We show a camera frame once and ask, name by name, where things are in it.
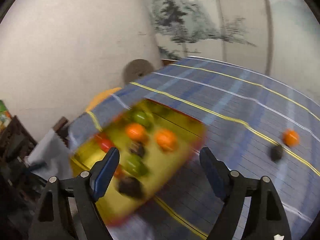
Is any red tomato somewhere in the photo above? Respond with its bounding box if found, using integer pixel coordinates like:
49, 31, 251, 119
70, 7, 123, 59
113, 164, 124, 179
95, 134, 114, 153

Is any dark passion fruit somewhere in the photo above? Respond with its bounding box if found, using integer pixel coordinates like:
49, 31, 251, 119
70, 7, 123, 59
129, 142, 145, 158
269, 145, 284, 162
117, 177, 144, 199

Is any green lime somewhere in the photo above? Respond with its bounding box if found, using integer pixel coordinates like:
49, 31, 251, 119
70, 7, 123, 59
124, 155, 148, 177
131, 110, 151, 128

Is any orange front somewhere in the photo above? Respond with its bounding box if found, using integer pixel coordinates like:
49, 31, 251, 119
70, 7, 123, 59
125, 123, 147, 142

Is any dark wooden furniture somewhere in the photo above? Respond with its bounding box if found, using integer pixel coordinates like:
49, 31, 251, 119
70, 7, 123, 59
1, 116, 68, 239

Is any white cloth with blue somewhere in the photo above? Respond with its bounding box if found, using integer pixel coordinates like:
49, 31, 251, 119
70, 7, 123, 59
25, 129, 73, 181

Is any small far orange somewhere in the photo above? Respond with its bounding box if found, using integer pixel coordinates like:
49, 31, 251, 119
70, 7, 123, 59
283, 129, 299, 147

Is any blue plaid tablecloth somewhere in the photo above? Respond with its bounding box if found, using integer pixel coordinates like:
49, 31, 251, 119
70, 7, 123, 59
69, 57, 319, 239

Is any dark passion fruit in tray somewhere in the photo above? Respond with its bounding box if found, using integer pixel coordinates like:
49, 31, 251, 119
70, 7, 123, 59
129, 142, 145, 158

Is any yellow red tin tray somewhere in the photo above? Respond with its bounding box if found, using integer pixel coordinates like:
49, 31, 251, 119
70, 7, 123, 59
71, 99, 206, 226

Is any orange cushion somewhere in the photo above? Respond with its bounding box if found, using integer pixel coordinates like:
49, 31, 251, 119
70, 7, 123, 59
85, 87, 121, 112

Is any green lime in tray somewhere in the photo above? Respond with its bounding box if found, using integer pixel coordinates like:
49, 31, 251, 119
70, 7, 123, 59
131, 110, 151, 128

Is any round brown stool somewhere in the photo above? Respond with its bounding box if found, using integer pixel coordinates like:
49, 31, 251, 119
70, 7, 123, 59
122, 59, 155, 85

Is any painted folding screen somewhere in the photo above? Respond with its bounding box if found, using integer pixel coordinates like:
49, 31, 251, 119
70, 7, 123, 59
143, 0, 319, 101

